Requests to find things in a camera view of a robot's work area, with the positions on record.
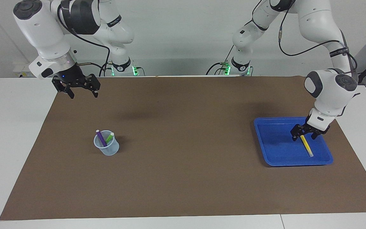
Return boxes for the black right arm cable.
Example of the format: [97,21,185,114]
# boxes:
[57,0,111,77]

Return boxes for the blue plastic tray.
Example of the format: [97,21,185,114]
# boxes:
[254,117,334,167]

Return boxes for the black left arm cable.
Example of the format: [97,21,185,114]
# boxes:
[251,0,359,84]

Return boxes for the yellow marker pen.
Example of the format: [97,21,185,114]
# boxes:
[300,135,314,157]

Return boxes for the brown table mat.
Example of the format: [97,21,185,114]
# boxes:
[0,76,366,221]

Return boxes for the purple marker pen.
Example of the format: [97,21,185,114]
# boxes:
[95,129,107,148]

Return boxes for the black base cable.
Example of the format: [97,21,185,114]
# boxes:
[98,62,114,77]
[206,46,235,76]

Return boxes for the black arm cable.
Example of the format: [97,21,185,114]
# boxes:
[57,0,111,77]
[251,0,359,84]

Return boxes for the translucent plastic cup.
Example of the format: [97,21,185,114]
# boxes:
[93,130,120,156]

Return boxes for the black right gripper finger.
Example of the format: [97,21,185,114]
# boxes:
[60,84,76,99]
[86,73,102,98]

